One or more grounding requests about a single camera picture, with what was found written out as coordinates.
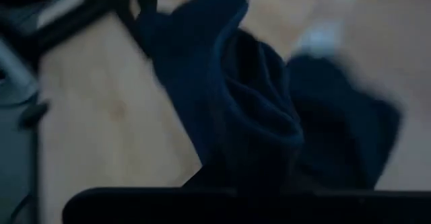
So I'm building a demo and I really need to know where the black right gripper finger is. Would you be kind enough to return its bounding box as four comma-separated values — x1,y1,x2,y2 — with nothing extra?
181,165,237,192

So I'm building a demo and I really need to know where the navy blue garment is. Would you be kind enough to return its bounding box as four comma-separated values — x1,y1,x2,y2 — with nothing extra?
134,0,403,193

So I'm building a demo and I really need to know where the black aluminium table frame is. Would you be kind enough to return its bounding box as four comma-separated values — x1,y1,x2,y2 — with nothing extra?
0,0,160,65

